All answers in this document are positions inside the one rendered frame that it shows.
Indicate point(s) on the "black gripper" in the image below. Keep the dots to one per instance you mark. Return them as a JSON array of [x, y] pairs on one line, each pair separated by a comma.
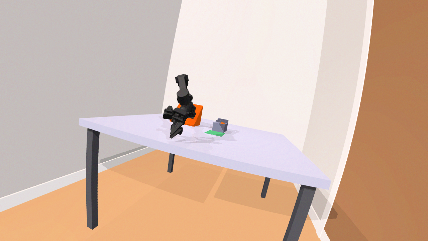
[[178, 121]]

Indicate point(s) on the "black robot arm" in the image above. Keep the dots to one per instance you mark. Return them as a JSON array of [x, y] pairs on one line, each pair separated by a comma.
[[184, 98]]

